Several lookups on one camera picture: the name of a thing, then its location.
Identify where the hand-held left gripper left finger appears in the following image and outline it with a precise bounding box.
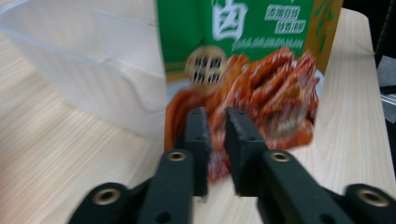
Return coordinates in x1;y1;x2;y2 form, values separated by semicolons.
136;106;213;224

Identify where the clear plastic container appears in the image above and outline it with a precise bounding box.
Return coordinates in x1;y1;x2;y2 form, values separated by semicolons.
0;0;168;140

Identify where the green snack packet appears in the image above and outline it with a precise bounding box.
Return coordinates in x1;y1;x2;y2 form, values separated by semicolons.
154;0;346;185

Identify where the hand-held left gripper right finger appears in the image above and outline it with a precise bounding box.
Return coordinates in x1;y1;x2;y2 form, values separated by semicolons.
223;106;357;224

